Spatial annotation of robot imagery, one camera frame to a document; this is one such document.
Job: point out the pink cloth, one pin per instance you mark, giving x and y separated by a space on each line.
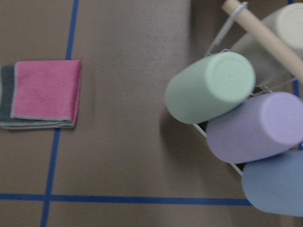
47 91

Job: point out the green cup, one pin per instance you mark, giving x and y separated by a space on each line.
210 87

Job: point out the blue cup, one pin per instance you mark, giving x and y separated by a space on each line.
275 184

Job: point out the grey cloth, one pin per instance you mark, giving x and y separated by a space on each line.
7 86

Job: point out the white wire cup rack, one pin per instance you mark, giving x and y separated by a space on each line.
248 128

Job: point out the purple cup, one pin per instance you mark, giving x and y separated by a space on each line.
263 126

